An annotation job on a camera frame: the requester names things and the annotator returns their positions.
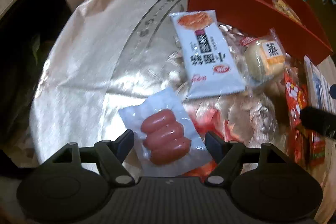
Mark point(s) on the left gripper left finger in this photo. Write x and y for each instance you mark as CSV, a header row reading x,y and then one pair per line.
x,y
111,155

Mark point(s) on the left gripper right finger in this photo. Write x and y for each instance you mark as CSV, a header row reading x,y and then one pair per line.
x,y
228,157

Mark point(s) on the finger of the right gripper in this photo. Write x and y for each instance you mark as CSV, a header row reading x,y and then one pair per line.
x,y
332,91
319,121

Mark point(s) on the white bread bag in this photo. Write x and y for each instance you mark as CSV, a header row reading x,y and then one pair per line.
x,y
318,88

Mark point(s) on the red Trolli candy packet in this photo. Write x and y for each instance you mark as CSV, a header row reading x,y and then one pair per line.
x,y
296,97

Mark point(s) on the pink sausage vacuum pack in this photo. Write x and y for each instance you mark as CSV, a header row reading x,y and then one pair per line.
x,y
165,139

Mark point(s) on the steamed cake clear packet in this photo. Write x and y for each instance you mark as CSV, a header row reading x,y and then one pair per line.
x,y
264,58

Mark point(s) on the white noodle snack bag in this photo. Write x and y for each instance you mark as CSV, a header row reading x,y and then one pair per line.
x,y
210,68

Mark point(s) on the red green label packet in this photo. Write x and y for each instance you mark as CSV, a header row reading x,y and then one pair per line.
x,y
309,149

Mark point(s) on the floral silver tablecloth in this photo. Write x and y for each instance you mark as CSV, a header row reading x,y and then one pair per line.
x,y
112,54

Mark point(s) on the red cardboard box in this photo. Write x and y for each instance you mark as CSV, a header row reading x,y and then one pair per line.
x,y
257,17

